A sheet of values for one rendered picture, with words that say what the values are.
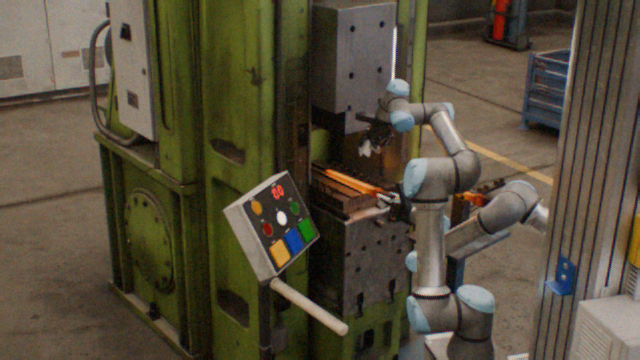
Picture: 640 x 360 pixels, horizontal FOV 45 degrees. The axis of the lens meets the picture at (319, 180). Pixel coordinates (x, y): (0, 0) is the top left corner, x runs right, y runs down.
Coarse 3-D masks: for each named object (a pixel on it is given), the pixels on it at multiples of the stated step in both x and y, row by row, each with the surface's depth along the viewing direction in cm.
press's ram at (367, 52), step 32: (320, 0) 299; (352, 0) 300; (384, 0) 300; (320, 32) 292; (352, 32) 289; (384, 32) 299; (320, 64) 296; (352, 64) 294; (384, 64) 304; (320, 96) 301; (352, 96) 299
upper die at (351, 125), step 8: (376, 104) 309; (312, 112) 316; (320, 112) 312; (328, 112) 308; (344, 112) 300; (352, 112) 302; (368, 112) 307; (312, 120) 317; (320, 120) 313; (328, 120) 309; (336, 120) 305; (344, 120) 301; (352, 120) 303; (328, 128) 310; (336, 128) 306; (344, 128) 302; (352, 128) 304; (360, 128) 307
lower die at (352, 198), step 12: (312, 168) 342; (336, 168) 344; (324, 180) 332; (336, 180) 330; (360, 180) 332; (312, 192) 329; (336, 192) 323; (348, 192) 320; (360, 192) 319; (336, 204) 318; (348, 204) 316; (360, 204) 321; (372, 204) 326
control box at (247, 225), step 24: (264, 192) 271; (288, 192) 282; (240, 216) 260; (264, 216) 266; (288, 216) 277; (240, 240) 263; (264, 240) 262; (312, 240) 285; (264, 264) 262; (288, 264) 269
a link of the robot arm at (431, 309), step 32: (416, 160) 230; (448, 160) 230; (416, 192) 228; (448, 192) 230; (416, 224) 233; (416, 256) 236; (416, 288) 235; (448, 288) 235; (416, 320) 231; (448, 320) 232
